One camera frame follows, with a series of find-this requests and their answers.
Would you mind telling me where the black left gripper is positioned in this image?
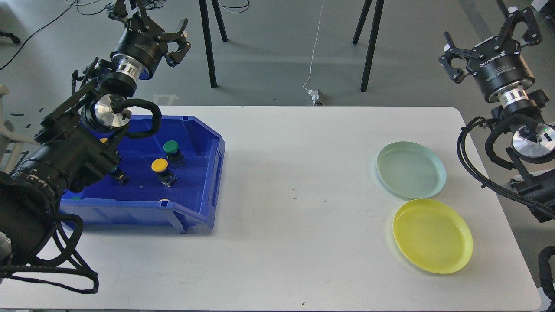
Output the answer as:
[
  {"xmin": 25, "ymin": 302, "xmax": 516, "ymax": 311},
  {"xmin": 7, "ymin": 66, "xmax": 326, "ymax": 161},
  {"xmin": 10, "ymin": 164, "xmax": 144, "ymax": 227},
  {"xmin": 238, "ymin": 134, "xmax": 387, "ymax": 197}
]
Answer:
[{"xmin": 107, "ymin": 0, "xmax": 192, "ymax": 80}]

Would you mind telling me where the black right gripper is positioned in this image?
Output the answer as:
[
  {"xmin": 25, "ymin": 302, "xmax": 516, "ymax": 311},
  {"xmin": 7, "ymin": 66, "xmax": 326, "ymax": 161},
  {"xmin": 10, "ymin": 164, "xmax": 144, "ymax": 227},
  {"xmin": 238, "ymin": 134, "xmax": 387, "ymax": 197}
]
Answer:
[{"xmin": 439, "ymin": 6, "xmax": 542, "ymax": 103}]

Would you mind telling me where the yellow push button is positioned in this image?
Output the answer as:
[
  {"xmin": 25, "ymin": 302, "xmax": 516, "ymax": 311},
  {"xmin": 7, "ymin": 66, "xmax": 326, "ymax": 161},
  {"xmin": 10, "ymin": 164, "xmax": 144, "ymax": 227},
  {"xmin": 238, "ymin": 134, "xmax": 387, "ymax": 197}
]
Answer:
[
  {"xmin": 151, "ymin": 158, "xmax": 178, "ymax": 187},
  {"xmin": 108, "ymin": 150, "xmax": 130, "ymax": 186}
]

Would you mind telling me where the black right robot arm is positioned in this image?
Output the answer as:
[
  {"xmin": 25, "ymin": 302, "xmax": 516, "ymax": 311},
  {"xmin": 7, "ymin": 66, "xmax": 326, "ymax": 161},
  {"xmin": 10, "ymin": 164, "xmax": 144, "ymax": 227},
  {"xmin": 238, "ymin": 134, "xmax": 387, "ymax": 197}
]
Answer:
[{"xmin": 439, "ymin": 0, "xmax": 555, "ymax": 222}]

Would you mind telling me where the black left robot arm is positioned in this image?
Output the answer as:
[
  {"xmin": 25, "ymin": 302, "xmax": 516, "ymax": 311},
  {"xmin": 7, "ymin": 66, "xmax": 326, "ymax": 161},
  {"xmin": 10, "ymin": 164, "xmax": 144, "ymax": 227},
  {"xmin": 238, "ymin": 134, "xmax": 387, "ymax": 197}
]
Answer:
[{"xmin": 1, "ymin": 0, "xmax": 191, "ymax": 267}]

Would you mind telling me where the green push button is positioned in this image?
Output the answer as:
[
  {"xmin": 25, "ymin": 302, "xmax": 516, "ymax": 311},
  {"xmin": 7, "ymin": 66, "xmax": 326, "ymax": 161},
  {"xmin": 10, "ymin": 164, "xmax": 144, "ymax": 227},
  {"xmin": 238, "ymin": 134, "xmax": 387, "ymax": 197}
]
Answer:
[{"xmin": 163, "ymin": 140, "xmax": 186, "ymax": 168}]

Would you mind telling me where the light green plate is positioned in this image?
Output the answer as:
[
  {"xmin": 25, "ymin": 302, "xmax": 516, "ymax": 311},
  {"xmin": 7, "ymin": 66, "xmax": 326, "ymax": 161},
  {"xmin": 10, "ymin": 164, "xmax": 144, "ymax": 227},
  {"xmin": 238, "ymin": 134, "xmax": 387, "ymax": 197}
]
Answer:
[{"xmin": 375, "ymin": 141, "xmax": 447, "ymax": 200}]

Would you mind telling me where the yellow plate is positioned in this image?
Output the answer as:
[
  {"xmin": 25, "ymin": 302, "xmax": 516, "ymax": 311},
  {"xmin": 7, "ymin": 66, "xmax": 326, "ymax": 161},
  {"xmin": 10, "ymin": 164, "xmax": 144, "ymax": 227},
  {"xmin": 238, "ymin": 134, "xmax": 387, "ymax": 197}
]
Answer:
[{"xmin": 392, "ymin": 199, "xmax": 474, "ymax": 274}]

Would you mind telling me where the black tripod leg left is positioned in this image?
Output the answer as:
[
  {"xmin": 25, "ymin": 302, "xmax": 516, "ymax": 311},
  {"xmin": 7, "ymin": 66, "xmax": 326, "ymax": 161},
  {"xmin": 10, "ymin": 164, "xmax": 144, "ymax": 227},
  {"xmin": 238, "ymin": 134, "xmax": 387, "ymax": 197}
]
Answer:
[{"xmin": 198, "ymin": 0, "xmax": 228, "ymax": 89}]

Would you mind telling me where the black tripod leg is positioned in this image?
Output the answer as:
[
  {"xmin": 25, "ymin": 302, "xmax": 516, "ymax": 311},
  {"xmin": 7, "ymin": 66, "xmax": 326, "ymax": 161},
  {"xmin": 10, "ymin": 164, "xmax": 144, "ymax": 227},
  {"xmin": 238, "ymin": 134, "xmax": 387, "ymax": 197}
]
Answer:
[
  {"xmin": 352, "ymin": 0, "xmax": 385, "ymax": 92},
  {"xmin": 198, "ymin": 0, "xmax": 228, "ymax": 89}
]

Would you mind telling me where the black tripod leg right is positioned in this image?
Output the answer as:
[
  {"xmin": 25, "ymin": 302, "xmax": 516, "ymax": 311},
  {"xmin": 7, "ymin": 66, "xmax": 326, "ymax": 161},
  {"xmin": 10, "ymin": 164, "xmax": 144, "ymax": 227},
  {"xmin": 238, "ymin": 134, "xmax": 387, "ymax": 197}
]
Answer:
[{"xmin": 352, "ymin": 0, "xmax": 385, "ymax": 92}]

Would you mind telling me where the blue plastic bin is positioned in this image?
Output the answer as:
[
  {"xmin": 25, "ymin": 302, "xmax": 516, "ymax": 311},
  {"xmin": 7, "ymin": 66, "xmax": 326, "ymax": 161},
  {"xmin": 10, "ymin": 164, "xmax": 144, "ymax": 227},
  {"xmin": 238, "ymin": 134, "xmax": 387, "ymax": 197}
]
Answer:
[{"xmin": 61, "ymin": 116, "xmax": 225, "ymax": 233}]

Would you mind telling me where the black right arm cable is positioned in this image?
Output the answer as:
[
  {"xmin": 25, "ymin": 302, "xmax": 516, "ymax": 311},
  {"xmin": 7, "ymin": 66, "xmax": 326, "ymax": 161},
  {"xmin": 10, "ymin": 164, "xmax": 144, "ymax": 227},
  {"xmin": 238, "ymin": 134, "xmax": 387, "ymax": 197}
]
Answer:
[{"xmin": 456, "ymin": 116, "xmax": 555, "ymax": 217}]

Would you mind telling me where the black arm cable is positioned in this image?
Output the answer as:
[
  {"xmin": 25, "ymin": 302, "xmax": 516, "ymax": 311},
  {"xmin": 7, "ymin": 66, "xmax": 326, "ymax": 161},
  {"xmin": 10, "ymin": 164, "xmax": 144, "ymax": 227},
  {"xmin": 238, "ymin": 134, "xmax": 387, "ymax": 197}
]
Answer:
[
  {"xmin": 456, "ymin": 116, "xmax": 555, "ymax": 217},
  {"xmin": 0, "ymin": 214, "xmax": 99, "ymax": 295}
]

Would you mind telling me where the beige chair frame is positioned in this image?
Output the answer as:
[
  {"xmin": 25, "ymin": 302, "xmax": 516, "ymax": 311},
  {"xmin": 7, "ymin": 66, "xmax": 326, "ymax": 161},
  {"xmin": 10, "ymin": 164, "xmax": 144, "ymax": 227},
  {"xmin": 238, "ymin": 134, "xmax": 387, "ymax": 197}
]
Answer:
[{"xmin": 0, "ymin": 85, "xmax": 39, "ymax": 173}]

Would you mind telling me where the white cable with plug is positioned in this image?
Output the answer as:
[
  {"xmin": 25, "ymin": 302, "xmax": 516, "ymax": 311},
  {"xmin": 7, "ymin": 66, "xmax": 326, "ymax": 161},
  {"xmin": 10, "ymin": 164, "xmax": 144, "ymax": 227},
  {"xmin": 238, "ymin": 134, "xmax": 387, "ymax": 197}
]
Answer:
[{"xmin": 302, "ymin": 0, "xmax": 328, "ymax": 106}]

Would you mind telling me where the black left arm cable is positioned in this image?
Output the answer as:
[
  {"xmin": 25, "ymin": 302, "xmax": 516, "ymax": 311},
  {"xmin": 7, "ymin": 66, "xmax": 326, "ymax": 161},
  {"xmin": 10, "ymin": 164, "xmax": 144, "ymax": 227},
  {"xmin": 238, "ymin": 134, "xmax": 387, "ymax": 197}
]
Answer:
[{"xmin": 0, "ymin": 214, "xmax": 99, "ymax": 295}]

